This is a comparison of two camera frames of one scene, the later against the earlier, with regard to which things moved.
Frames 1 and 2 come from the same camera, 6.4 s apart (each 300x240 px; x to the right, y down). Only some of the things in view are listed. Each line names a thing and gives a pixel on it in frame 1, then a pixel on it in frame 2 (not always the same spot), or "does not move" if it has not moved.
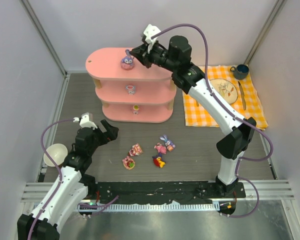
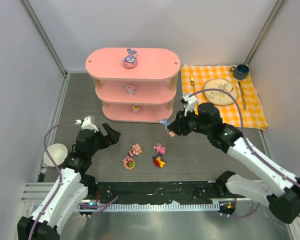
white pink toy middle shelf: [131, 89] does not move
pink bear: [136, 150] does not move
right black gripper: [145, 56] to [184, 123]
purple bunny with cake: [169, 145] to [165, 121]
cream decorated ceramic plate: [225, 89] does not move
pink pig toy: [160, 148] does not move
